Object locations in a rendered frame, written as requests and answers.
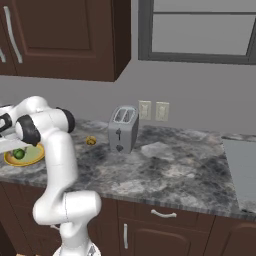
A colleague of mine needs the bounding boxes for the small yellow-brown bread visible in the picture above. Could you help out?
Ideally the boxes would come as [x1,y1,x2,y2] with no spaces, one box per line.
[85,135,98,146]

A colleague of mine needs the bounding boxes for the yellow plate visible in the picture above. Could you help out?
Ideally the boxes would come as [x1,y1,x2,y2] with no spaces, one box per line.
[3,142,46,167]

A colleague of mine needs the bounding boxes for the green avocado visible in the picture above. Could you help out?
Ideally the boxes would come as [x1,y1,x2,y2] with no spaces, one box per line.
[12,148,27,160]

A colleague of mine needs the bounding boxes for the brown base cabinet door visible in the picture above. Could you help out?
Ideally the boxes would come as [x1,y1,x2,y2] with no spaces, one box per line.
[118,217,208,256]
[203,215,256,256]
[0,182,64,256]

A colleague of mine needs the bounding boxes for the grey toaster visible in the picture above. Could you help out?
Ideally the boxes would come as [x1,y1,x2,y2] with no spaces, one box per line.
[107,105,140,155]

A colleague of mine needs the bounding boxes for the brown drawer front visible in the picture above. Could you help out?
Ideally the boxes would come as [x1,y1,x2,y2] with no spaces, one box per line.
[116,199,217,234]

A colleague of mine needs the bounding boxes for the grey framed window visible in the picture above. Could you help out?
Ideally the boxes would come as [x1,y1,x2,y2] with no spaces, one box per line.
[137,0,256,66]

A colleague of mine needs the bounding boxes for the grey sink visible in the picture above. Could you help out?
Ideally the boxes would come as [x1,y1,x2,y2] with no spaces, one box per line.
[221,138,256,213]

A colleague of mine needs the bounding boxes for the cream wall socket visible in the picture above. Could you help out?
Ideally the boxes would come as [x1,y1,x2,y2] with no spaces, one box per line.
[138,100,152,121]
[155,101,170,122]

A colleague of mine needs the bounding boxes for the silver drawer handle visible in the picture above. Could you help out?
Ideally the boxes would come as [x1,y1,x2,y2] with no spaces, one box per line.
[150,208,178,220]

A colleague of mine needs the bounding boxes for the dark brown wall cabinet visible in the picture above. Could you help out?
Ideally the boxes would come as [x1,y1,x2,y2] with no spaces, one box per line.
[0,0,132,83]

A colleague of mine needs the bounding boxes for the silver base cabinet door handle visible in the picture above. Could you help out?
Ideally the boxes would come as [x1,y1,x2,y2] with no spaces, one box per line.
[123,223,129,250]

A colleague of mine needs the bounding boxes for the wide brown wall cabinet door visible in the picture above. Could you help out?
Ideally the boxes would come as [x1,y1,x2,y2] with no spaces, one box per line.
[0,0,116,83]

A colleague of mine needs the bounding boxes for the narrow brown wall cabinet door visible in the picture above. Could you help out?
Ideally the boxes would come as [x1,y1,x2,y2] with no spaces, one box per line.
[0,18,18,77]

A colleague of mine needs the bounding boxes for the long silver cabinet door handle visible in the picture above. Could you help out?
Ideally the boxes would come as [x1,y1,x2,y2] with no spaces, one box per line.
[3,5,24,65]

